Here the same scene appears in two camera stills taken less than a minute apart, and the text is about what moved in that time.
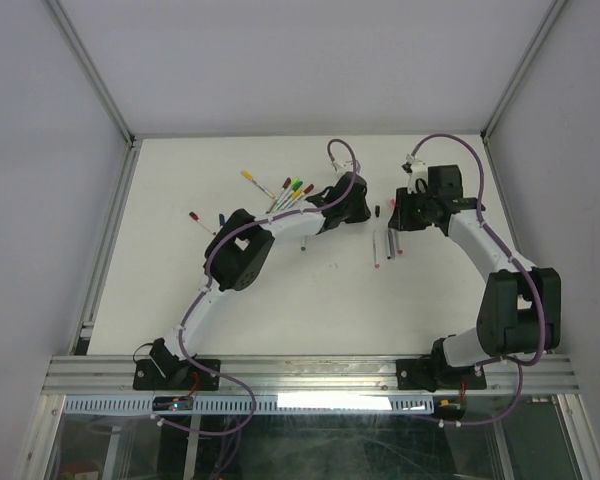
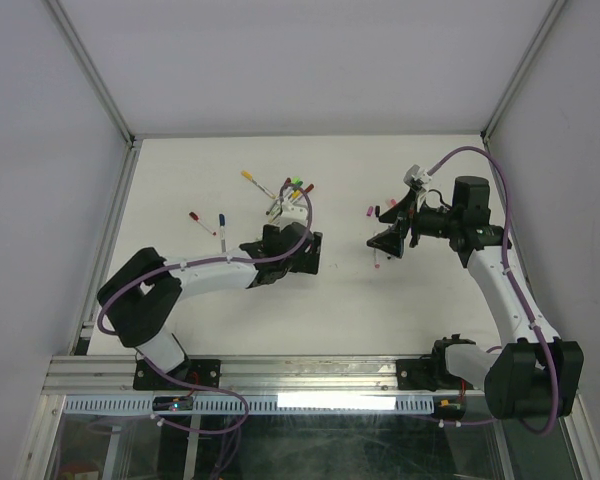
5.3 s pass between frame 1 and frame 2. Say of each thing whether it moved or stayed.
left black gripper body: moved
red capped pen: stayed
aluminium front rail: stayed
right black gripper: moved
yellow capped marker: stayed
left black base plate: stayed
